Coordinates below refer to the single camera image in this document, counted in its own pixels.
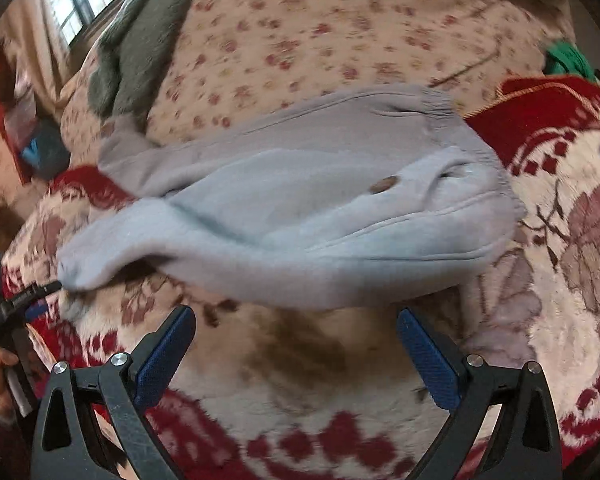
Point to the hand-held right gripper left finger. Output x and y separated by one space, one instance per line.
164 355

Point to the window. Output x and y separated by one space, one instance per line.
75 5

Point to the grey-green fluffy garment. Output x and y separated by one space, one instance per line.
140 50

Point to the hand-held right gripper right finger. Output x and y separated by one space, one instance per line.
426 360

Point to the red box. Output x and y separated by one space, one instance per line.
2 110

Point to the beige curtain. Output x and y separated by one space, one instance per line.
35 60

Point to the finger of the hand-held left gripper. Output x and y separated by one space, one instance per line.
37 292
37 309

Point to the pink floral bedsheet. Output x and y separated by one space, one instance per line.
305 25

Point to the green cloth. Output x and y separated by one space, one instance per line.
567 60

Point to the red floral blanket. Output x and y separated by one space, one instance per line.
570 240

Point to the grey pants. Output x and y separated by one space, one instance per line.
305 210

